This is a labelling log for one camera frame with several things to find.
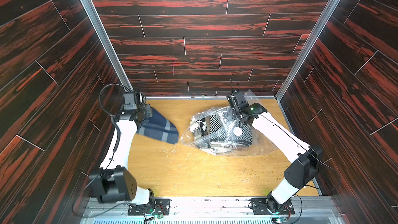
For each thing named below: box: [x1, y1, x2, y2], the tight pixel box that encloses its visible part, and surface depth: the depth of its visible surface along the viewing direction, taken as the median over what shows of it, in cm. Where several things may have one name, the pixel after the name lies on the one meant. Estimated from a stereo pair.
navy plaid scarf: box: [136, 107, 179, 145], surface depth 94 cm
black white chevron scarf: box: [200, 114, 253, 146], surface depth 85 cm
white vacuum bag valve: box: [233, 126, 243, 136], surface depth 86 cm
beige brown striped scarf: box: [189, 117, 219, 154], surface depth 95 cm
